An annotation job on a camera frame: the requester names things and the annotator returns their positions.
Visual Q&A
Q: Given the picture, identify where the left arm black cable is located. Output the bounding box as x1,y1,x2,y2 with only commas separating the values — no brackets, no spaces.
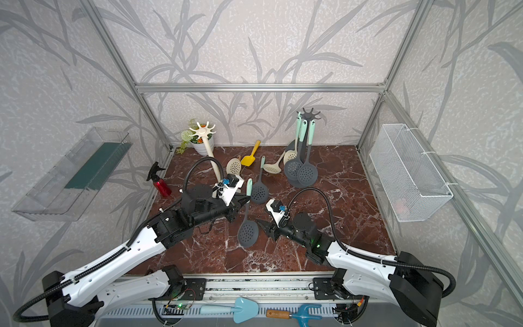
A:
11,156,226,324

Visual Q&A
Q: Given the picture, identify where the large cream skimmer green handle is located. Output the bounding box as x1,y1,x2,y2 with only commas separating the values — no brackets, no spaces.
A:
283,113,302,164

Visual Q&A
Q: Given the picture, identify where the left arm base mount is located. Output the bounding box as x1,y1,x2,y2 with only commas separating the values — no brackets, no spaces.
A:
156,278,207,301

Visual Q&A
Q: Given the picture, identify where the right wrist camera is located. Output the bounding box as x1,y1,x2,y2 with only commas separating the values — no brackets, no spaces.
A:
266,199,290,228

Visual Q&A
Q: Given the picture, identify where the grey skimmer green handle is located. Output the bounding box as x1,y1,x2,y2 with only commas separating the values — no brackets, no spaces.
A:
286,112,302,151
284,120,307,181

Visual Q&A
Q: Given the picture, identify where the small cream skimmer green handle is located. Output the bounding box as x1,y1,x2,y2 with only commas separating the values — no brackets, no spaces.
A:
263,152,285,174

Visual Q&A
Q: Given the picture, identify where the dark grey utensil rack stand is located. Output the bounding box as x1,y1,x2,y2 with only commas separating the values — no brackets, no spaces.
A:
287,107,322,189

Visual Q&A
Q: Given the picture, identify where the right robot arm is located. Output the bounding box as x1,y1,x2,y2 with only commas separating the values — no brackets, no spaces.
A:
257,213,443,326

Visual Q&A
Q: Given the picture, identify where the yellow toy shovel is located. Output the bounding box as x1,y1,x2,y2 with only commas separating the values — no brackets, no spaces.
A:
241,140,261,167

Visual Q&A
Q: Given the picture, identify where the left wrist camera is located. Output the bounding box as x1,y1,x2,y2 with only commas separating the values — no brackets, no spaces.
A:
212,174,245,206

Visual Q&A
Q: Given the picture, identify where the cream skimmer leaning on rack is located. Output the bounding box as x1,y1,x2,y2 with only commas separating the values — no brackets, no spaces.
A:
226,158,242,176

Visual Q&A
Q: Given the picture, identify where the light blue garden trowel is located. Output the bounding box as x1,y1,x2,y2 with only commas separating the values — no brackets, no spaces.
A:
200,298,260,324

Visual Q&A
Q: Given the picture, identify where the white wire mesh basket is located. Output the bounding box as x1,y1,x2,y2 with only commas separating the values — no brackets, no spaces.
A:
370,123,454,222

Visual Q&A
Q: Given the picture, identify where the blue garden fork wooden handle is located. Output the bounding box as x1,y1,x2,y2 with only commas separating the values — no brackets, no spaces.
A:
266,304,322,327

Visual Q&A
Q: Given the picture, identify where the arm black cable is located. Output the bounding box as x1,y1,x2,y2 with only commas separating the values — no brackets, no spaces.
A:
285,187,457,298
11,156,226,324

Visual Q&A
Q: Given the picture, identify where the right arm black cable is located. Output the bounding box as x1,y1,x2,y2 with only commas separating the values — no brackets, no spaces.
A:
285,187,457,298

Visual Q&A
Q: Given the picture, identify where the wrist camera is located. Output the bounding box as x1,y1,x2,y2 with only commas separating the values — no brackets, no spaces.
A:
212,174,245,206
266,199,290,228

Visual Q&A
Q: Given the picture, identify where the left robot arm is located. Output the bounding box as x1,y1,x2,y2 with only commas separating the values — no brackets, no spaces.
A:
43,175,250,326

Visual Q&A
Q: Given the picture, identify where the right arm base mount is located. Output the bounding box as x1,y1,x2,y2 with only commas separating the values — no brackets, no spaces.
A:
308,277,350,300

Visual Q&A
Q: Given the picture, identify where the cream utensil rack stand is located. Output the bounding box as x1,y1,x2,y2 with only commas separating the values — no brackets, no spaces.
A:
189,122,221,181

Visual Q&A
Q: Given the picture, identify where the clear plastic wall shelf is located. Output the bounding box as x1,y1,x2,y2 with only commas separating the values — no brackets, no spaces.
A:
12,128,133,222

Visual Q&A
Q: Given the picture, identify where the red spray bottle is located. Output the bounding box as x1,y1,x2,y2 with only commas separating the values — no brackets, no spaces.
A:
147,162,172,198

